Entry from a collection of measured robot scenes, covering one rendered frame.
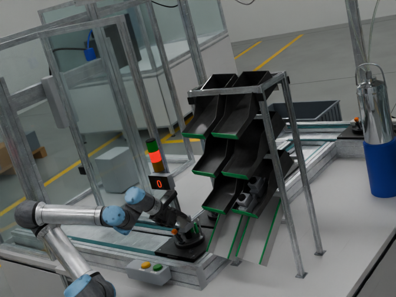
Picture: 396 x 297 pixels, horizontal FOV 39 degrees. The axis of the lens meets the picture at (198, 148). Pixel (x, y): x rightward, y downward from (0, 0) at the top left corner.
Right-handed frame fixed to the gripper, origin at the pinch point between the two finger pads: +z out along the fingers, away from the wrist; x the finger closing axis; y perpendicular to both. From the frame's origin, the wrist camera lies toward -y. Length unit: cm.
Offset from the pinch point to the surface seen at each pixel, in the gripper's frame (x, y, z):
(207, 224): -1.2, -3.8, 17.9
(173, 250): -3.1, 14.1, 2.4
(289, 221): 53, -4, -1
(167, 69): -81, -105, 32
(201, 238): 6.8, 6.3, 6.8
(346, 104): -143, -275, 381
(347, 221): 53, -21, 48
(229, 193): 29.4, -9.6, -11.2
